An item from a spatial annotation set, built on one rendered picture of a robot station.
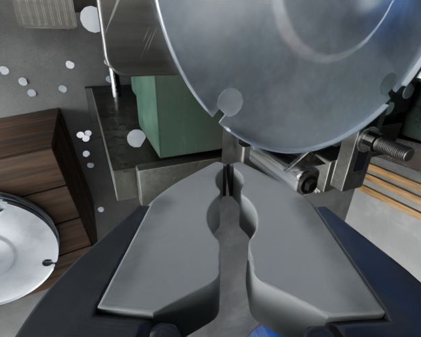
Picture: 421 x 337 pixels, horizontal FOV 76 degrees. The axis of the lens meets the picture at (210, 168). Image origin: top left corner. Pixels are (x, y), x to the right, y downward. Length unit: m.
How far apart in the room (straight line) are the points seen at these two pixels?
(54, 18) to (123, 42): 0.62
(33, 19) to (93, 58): 0.22
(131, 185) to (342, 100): 0.28
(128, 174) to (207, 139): 0.12
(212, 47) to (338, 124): 0.16
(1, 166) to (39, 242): 0.19
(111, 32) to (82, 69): 0.79
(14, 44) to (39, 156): 0.40
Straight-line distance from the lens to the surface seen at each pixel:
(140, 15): 0.19
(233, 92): 0.21
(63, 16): 0.81
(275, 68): 0.23
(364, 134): 0.38
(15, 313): 1.50
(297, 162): 0.27
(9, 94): 1.01
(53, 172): 0.69
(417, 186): 1.42
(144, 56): 0.19
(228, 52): 0.21
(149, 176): 0.37
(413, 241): 1.85
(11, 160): 0.69
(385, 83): 0.33
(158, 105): 0.34
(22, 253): 0.77
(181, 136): 0.36
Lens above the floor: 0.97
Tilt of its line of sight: 54 degrees down
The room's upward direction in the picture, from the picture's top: 137 degrees clockwise
